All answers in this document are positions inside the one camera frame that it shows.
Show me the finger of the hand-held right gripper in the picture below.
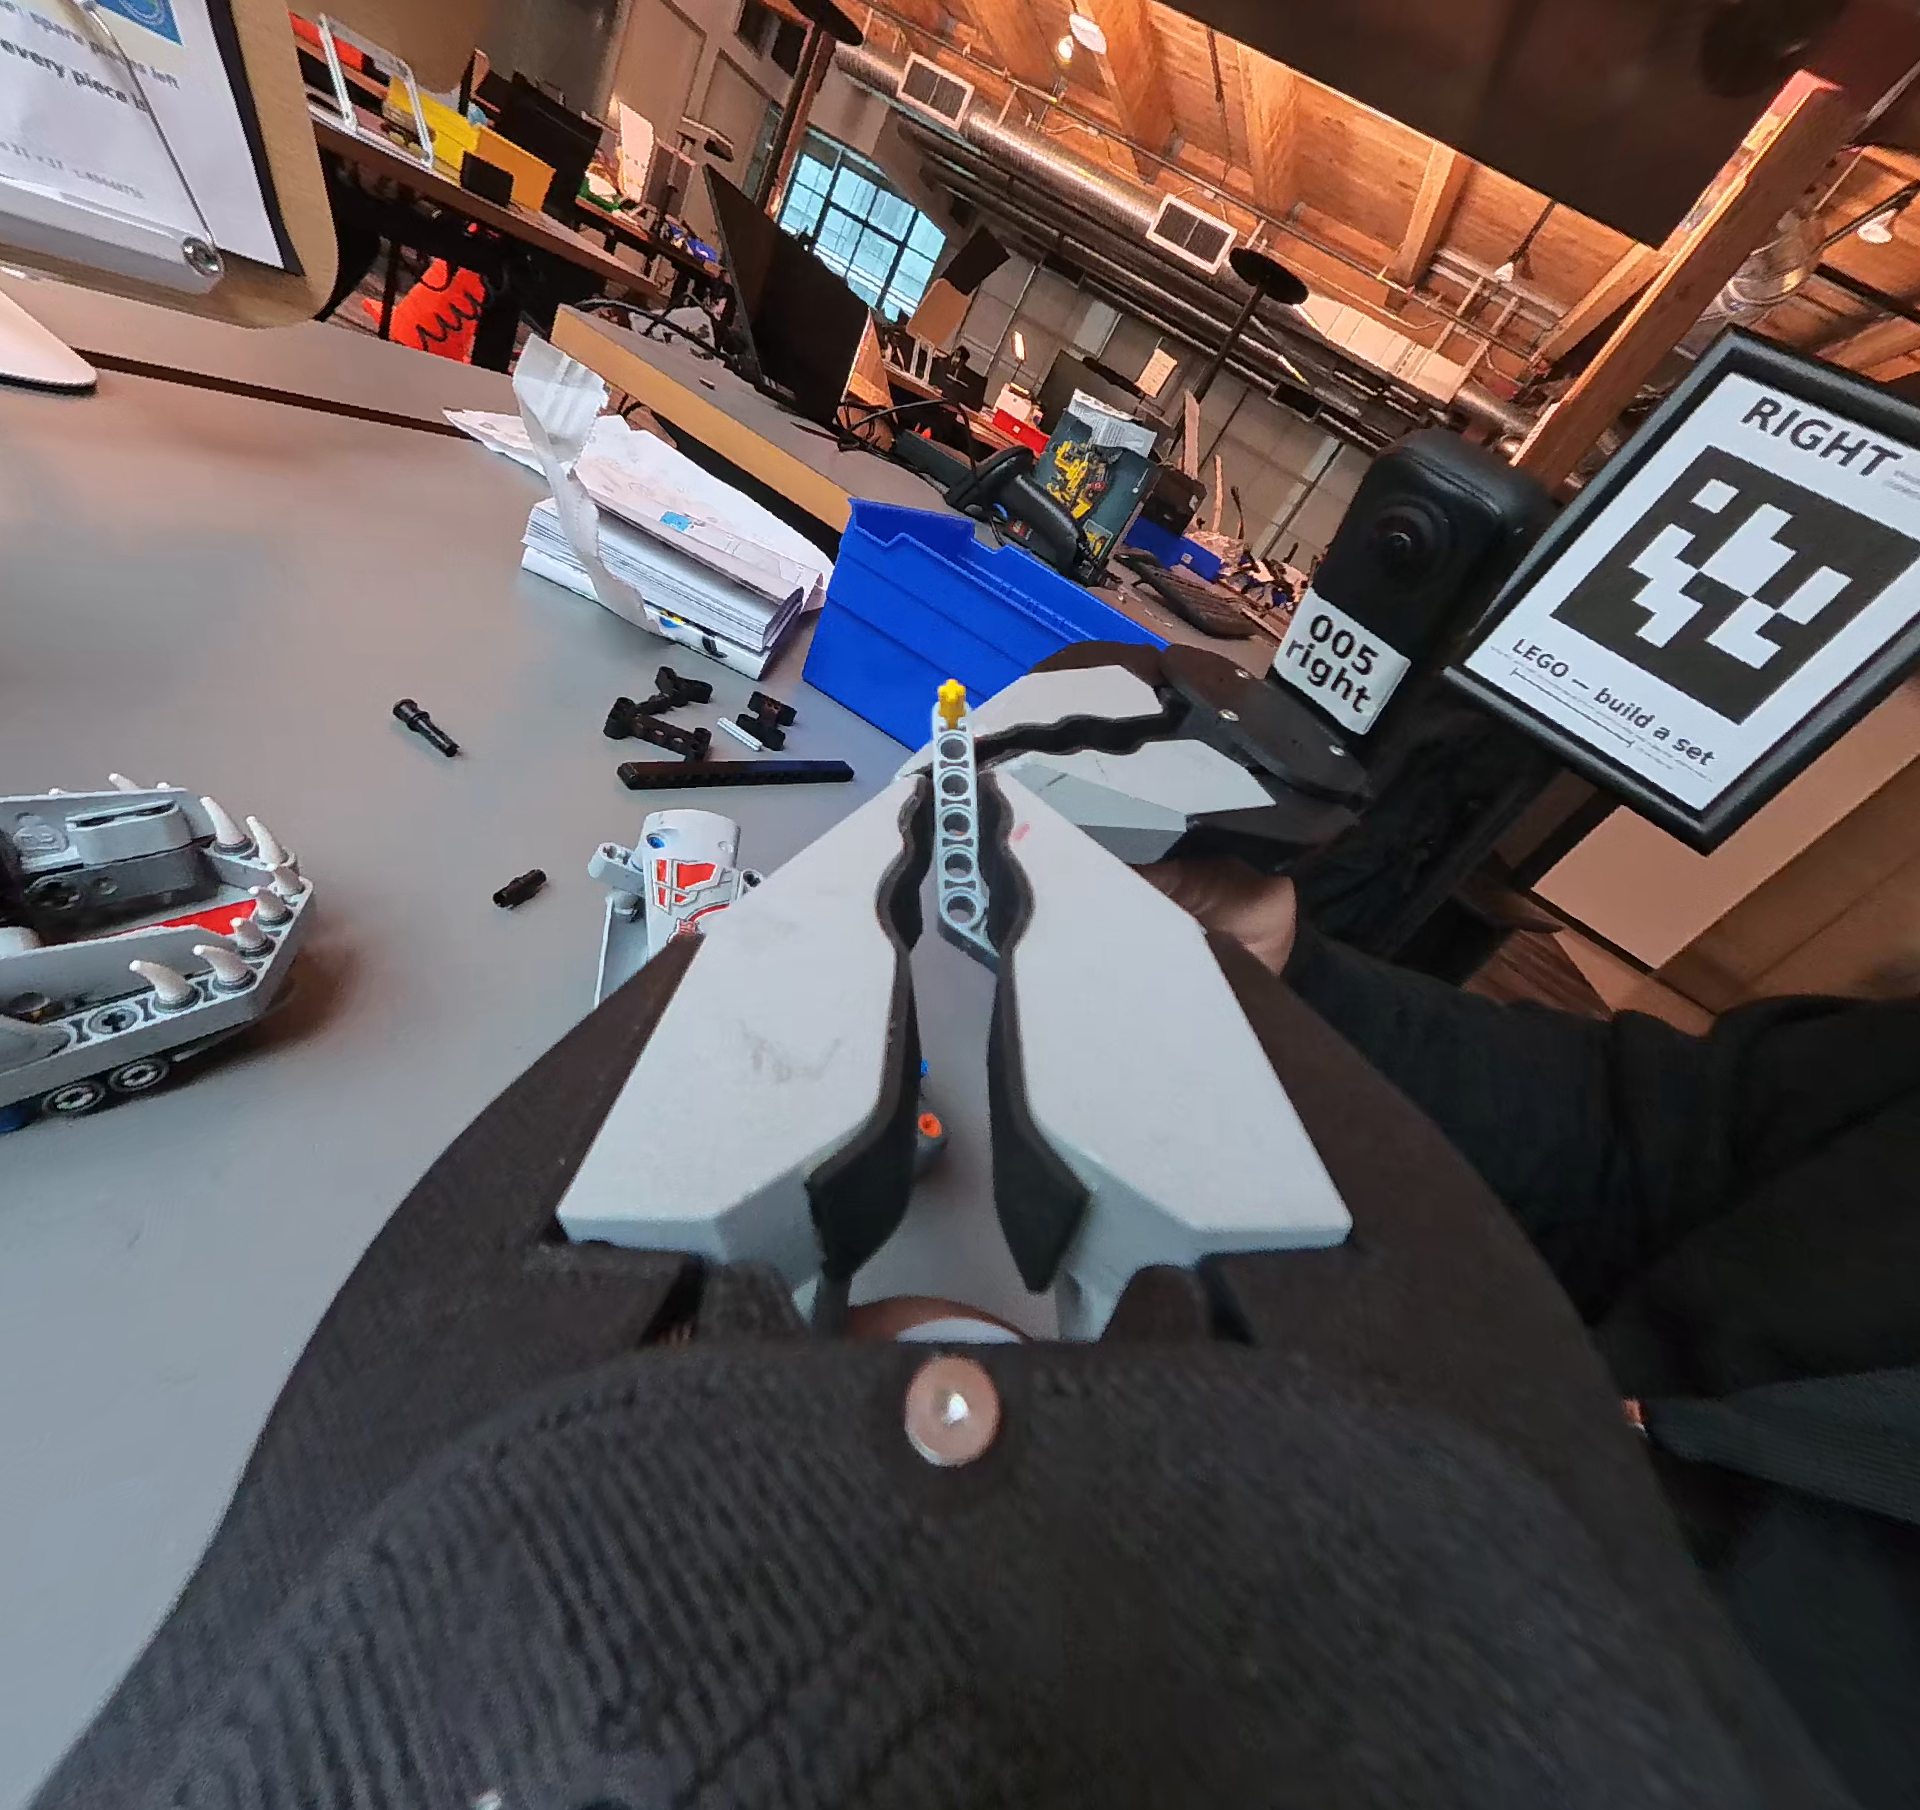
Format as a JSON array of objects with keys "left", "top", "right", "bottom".
[
  {"left": 968, "top": 643, "right": 1191, "bottom": 769},
  {"left": 991, "top": 736, "right": 1283, "bottom": 871}
]

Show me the person's black jacket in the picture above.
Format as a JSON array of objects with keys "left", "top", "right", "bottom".
[{"left": 1576, "top": 1240, "right": 1920, "bottom": 1810}]

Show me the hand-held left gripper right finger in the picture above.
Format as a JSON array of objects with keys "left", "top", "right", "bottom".
[{"left": 981, "top": 769, "right": 1356, "bottom": 1296}]

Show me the printed instruction sheet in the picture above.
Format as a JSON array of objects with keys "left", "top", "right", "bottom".
[{"left": 0, "top": 0, "right": 289, "bottom": 275}]

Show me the white perforated paper strip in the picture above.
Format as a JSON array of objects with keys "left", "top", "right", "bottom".
[{"left": 513, "top": 335, "right": 664, "bottom": 629}]

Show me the blue plastic bin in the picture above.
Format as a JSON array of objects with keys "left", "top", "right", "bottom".
[{"left": 800, "top": 495, "right": 1172, "bottom": 756}]

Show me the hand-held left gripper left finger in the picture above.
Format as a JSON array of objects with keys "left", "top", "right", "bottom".
[{"left": 554, "top": 772, "right": 925, "bottom": 1285}]

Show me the person's right forearm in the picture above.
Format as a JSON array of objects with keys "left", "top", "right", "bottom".
[{"left": 1281, "top": 925, "right": 1920, "bottom": 1331}]

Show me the black handheld device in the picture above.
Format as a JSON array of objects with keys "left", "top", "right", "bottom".
[{"left": 942, "top": 448, "right": 1095, "bottom": 580}]

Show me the stack of paper booklets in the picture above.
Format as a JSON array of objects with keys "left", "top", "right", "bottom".
[{"left": 441, "top": 400, "right": 836, "bottom": 682}]

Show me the person's right hand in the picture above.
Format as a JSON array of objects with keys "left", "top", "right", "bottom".
[{"left": 1146, "top": 856, "right": 1301, "bottom": 975}]

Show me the grey spiked lego vehicle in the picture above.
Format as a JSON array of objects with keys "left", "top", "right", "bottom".
[{"left": 0, "top": 776, "right": 318, "bottom": 1134}]

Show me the black computer monitor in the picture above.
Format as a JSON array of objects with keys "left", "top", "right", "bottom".
[{"left": 703, "top": 166, "right": 876, "bottom": 431}]

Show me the yellow storage bin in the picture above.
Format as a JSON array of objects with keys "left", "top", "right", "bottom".
[{"left": 382, "top": 72, "right": 557, "bottom": 210}]

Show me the wooden support post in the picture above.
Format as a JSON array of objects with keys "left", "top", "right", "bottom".
[{"left": 1511, "top": 71, "right": 1870, "bottom": 491}]

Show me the white stand base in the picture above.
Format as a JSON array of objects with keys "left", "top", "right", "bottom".
[{"left": 0, "top": 286, "right": 100, "bottom": 392}]

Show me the black angled lego assembly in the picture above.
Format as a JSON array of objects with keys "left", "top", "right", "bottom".
[{"left": 603, "top": 665, "right": 717, "bottom": 760}]

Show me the large paned window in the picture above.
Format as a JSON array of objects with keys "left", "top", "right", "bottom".
[{"left": 778, "top": 126, "right": 951, "bottom": 326}]

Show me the black floor lamp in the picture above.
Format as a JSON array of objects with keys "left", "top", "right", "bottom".
[
  {"left": 1201, "top": 246, "right": 1309, "bottom": 402},
  {"left": 778, "top": 0, "right": 867, "bottom": 210}
]

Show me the silver ventilation duct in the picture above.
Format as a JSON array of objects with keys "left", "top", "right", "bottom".
[{"left": 831, "top": 39, "right": 1518, "bottom": 431}]

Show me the long black lego beam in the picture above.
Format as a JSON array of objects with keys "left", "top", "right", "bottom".
[{"left": 614, "top": 754, "right": 856, "bottom": 791}]

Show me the wooden instruction board stand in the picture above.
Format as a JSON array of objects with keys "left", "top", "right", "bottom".
[{"left": 0, "top": 0, "right": 341, "bottom": 332}]

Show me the black yellow lego box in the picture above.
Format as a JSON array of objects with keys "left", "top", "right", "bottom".
[{"left": 1041, "top": 406, "right": 1158, "bottom": 568}]

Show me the long dark workbench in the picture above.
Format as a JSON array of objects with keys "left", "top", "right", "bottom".
[{"left": 307, "top": 115, "right": 669, "bottom": 326}]

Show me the black keyboard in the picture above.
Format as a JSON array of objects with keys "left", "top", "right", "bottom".
[{"left": 1121, "top": 549, "right": 1266, "bottom": 642}]

